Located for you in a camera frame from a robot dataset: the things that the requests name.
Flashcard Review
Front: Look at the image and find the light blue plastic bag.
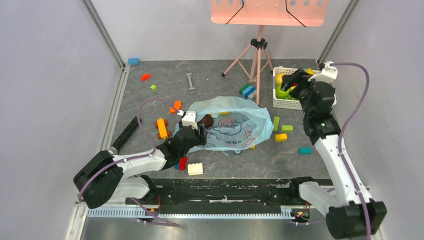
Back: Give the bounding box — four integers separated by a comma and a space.
188, 96, 273, 153

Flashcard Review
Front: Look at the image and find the yellow fake banana bunch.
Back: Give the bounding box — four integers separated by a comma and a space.
290, 70, 314, 98

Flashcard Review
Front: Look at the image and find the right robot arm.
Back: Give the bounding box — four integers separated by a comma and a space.
281, 69, 387, 240

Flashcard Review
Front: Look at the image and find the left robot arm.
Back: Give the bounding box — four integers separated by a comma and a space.
73, 123, 207, 209

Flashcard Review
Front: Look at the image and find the yellow fake lemon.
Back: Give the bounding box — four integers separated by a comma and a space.
275, 73, 284, 85

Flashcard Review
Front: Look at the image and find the green fake apple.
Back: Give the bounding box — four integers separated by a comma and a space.
275, 84, 293, 100

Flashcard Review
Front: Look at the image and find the white perforated plastic basket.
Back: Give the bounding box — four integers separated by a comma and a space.
273, 66, 336, 114

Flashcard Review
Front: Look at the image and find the multicolour brick house stack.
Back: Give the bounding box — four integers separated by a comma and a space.
174, 156, 188, 171

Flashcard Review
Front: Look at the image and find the orange arch block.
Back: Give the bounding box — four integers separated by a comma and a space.
169, 100, 182, 114

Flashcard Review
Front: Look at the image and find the cream toy brick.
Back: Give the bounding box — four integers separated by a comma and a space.
187, 163, 204, 176

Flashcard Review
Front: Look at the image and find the long lime green block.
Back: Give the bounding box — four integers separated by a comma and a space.
272, 116, 280, 132

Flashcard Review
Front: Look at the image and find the flat lime green block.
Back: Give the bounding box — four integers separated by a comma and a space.
281, 125, 294, 132

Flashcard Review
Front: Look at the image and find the green blue grey brick stack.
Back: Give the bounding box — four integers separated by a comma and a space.
239, 83, 257, 101

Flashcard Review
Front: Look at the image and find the teal wooden block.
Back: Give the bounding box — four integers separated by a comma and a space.
298, 147, 313, 155

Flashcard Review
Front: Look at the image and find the small lime green cube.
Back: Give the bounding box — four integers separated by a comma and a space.
150, 84, 158, 92

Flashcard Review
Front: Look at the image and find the black cylindrical roller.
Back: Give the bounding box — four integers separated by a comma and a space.
107, 116, 139, 155

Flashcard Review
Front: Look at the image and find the pink music stand tripod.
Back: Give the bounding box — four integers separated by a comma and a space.
210, 0, 329, 104

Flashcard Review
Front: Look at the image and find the small red arch block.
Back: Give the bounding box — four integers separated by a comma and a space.
140, 73, 151, 82

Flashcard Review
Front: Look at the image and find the blue toy brick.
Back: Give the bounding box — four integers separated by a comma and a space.
127, 58, 140, 66

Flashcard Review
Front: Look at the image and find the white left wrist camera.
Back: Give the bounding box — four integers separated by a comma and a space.
177, 110, 198, 130

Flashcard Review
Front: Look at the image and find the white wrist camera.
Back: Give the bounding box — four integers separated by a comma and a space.
177, 110, 198, 130
308, 61, 338, 84

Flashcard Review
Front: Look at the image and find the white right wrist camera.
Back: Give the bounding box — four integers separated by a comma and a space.
308, 61, 338, 84

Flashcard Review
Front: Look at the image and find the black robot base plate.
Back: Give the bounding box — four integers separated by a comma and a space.
137, 178, 306, 214

